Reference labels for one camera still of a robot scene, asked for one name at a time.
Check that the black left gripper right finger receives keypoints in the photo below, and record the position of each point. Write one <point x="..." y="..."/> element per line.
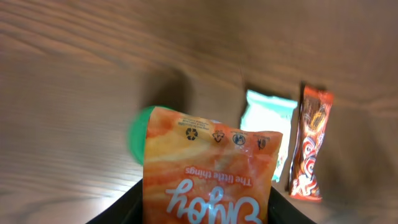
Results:
<point x="281" y="211"/>

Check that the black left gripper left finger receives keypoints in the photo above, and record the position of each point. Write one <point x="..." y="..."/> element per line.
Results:
<point x="126" y="210"/>

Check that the small orange snack packet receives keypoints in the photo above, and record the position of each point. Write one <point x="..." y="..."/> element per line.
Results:
<point x="200" y="171"/>

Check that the green lidded jar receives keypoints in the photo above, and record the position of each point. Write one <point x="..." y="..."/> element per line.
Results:
<point x="136" y="135"/>

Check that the light blue tissue packet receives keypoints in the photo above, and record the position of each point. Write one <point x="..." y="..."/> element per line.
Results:
<point x="270" y="113"/>

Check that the red chocolate bar wrapper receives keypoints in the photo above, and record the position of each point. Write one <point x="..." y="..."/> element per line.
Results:
<point x="315" y="106"/>

